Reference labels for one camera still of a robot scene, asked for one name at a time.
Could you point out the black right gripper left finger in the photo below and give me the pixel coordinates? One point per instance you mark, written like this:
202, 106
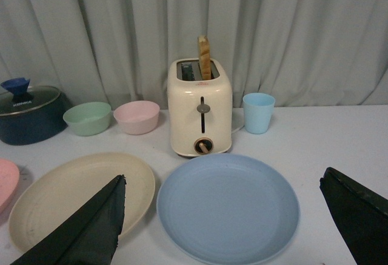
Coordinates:
89, 236

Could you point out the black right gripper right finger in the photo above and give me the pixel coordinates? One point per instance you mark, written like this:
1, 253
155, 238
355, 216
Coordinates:
359, 214

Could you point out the beige plastic plate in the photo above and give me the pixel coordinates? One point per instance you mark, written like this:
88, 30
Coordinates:
58, 194

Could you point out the pink plastic plate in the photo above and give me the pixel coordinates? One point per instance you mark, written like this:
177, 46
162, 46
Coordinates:
9, 178

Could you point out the blue plastic plate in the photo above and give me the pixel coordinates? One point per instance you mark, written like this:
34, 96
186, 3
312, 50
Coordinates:
228, 209

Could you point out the green plastic bowl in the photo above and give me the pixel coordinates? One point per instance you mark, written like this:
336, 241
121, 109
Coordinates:
89, 118

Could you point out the dark blue saucepan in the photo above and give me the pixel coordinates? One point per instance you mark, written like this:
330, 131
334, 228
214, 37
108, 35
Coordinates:
35, 126

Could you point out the pink plastic bowl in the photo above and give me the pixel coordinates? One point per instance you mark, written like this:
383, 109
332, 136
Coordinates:
137, 117

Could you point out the light blue plastic cup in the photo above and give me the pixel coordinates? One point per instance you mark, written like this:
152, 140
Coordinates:
258, 109

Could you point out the glass lid blue knob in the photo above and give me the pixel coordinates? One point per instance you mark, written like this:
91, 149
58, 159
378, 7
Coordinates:
20, 98

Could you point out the cream two-slot toaster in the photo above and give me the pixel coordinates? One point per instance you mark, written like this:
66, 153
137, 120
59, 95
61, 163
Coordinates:
200, 110

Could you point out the grey curtain backdrop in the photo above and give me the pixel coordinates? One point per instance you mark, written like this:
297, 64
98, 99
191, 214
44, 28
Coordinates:
302, 52

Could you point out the toast slice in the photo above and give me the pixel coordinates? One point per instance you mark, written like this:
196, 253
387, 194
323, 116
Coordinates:
204, 57

